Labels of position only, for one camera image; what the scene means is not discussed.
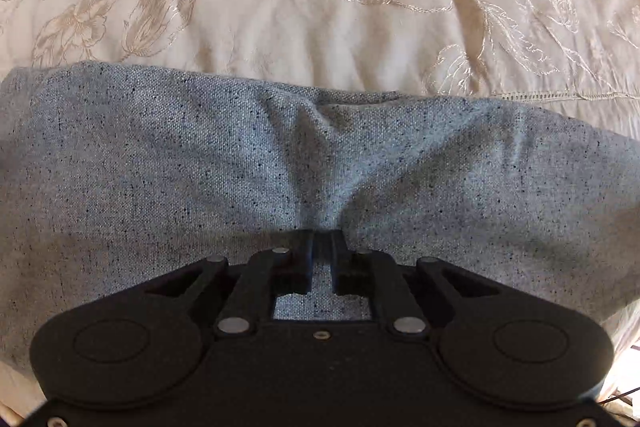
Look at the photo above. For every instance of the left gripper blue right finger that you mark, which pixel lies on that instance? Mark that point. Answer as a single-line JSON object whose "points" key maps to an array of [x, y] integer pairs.
{"points": [[350, 271]]}

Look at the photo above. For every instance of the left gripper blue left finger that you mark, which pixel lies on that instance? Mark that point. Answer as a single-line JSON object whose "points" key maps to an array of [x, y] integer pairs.
{"points": [[292, 271]]}

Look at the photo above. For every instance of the grey speckled pants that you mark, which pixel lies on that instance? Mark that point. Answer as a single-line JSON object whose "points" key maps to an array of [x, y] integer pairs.
{"points": [[114, 174]]}

